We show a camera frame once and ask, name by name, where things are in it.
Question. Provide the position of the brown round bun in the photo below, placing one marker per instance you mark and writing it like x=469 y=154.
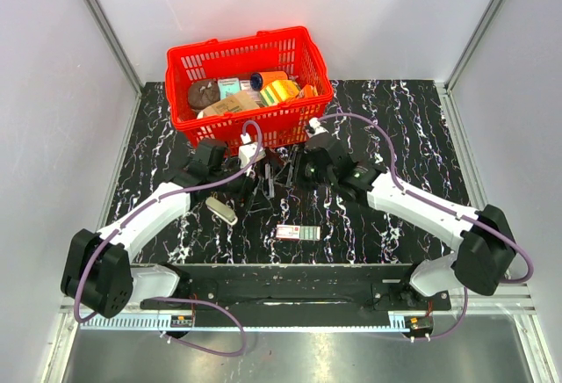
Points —
x=202 y=94

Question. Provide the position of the orange snack packet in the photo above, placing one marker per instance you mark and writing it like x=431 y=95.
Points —
x=308 y=91

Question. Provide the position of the teal white small box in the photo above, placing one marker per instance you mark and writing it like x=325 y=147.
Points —
x=228 y=86

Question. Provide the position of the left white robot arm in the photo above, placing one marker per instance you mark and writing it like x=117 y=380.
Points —
x=98 y=272

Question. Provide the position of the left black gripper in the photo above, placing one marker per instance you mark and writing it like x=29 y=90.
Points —
x=249 y=190

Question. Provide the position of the black stapler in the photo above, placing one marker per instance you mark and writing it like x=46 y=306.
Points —
x=272 y=168

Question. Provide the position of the orange tube blue cap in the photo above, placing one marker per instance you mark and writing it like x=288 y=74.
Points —
x=260 y=79

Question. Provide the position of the yellow green sponge pack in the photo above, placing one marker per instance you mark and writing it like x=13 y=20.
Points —
x=279 y=91

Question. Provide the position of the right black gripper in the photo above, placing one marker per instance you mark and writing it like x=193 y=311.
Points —
x=301 y=157

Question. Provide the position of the beige and white stapler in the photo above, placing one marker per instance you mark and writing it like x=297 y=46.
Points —
x=221 y=210

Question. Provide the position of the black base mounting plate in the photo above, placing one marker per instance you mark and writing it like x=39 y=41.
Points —
x=221 y=283

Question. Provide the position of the brown cardboard box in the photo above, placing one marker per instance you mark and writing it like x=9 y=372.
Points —
x=238 y=102

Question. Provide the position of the aluminium frame rail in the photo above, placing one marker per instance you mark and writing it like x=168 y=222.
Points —
x=372 y=313

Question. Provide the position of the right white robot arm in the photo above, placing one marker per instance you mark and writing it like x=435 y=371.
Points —
x=481 y=241

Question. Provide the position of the red white staple box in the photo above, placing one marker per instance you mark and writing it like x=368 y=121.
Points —
x=298 y=233

